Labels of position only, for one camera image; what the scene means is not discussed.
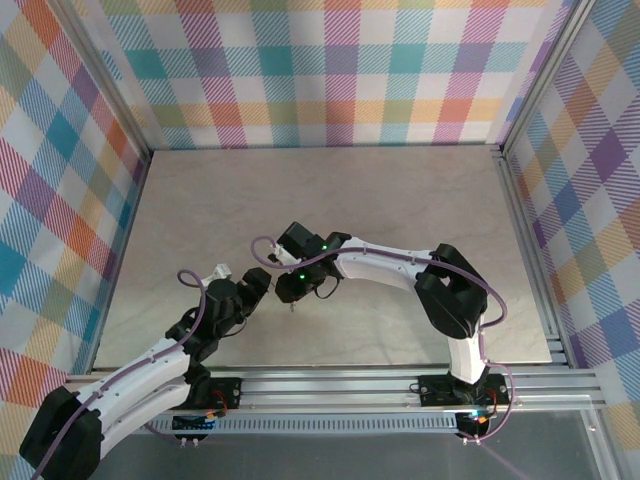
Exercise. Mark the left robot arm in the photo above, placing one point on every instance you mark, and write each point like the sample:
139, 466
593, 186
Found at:
140, 380

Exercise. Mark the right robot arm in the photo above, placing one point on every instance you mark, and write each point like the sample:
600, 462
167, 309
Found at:
380, 270

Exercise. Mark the black connector module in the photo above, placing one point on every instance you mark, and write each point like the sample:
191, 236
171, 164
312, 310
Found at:
472, 425
192, 422

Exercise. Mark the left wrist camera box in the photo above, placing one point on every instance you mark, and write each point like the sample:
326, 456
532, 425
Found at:
220, 272

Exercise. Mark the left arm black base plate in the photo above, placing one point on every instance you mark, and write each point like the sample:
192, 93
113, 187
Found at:
230, 387

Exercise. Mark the aluminium mounting rail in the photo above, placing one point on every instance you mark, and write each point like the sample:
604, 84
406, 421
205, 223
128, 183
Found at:
325, 392

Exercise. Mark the aluminium side rail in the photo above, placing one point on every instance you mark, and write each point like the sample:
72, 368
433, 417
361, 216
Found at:
514, 200
131, 210

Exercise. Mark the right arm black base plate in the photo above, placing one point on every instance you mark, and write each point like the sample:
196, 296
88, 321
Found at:
435, 395

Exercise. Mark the aluminium corner post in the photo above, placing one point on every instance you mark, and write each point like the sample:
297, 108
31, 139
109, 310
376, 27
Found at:
545, 75
107, 85

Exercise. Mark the aluminium frame bar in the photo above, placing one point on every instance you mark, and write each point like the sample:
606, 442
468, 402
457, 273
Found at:
607, 450

